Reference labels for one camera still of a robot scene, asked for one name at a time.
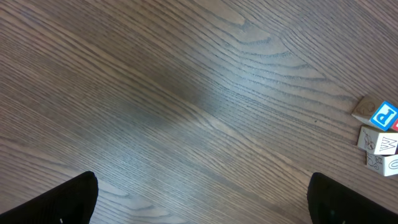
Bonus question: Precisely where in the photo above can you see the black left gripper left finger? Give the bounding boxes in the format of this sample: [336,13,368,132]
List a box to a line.
[1,171,98,224]

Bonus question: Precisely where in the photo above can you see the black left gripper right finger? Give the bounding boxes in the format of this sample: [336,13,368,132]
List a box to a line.
[307,172,397,224]

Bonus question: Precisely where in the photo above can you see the wooden O block green side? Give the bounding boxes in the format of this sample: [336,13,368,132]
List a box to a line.
[366,152,397,177]

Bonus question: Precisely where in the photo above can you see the wooden W block green side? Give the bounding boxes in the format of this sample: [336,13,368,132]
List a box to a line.
[357,126,397,155]

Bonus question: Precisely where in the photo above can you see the red I letter block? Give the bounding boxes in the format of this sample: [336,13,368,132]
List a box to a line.
[391,119,398,131]

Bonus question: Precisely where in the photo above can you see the blue P letter block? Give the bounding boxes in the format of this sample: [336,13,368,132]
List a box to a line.
[351,96,397,131]

